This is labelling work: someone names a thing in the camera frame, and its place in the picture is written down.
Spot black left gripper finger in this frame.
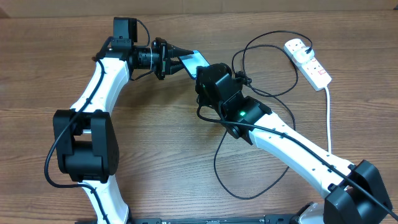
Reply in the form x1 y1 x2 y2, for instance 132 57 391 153
167 44 194 58
169 61 184 75

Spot blue Samsung Galaxy smartphone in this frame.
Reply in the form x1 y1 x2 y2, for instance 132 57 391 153
179 50 210 80

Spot black USB charging cable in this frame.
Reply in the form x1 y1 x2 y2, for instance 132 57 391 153
213 30 313 200

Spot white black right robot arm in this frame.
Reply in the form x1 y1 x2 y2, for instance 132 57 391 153
195 63 397 224

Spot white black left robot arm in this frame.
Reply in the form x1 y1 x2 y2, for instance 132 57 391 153
44 17 193 223

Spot white USB charger adapter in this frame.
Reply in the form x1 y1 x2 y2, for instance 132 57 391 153
293 47 315 66

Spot white power strip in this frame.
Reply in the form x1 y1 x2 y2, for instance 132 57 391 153
284 39 332 91

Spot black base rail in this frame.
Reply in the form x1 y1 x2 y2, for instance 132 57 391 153
74 213 312 224

